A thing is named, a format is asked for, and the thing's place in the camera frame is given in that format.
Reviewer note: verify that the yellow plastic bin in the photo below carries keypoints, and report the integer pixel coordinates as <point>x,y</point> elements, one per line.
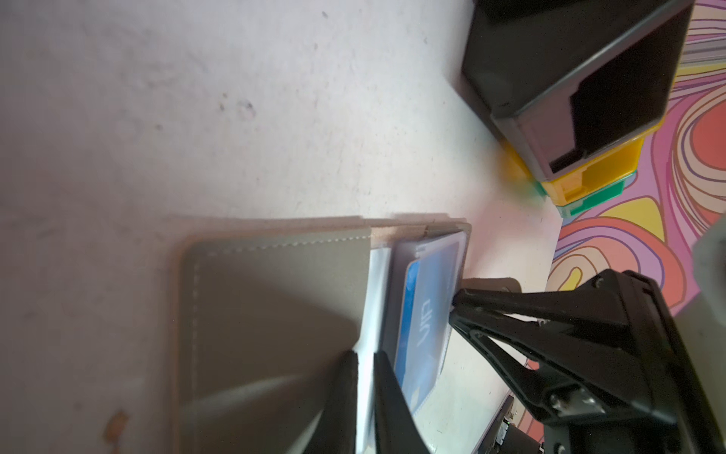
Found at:
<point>601,171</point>

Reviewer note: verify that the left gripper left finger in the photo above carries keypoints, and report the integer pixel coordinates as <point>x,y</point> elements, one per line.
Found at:
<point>337,428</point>

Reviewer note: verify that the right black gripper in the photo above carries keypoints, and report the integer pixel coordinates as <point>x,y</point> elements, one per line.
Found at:
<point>607,372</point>

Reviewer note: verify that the blue VIP card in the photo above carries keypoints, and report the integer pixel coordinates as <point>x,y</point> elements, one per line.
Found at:
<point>429,271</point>

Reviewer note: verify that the green plastic bin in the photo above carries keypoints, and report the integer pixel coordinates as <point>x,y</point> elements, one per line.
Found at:
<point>595,201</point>

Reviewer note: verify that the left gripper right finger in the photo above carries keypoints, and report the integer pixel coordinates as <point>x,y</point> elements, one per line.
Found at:
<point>394,428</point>

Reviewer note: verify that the black plastic bin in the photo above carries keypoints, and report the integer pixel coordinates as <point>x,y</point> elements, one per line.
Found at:
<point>565,81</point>

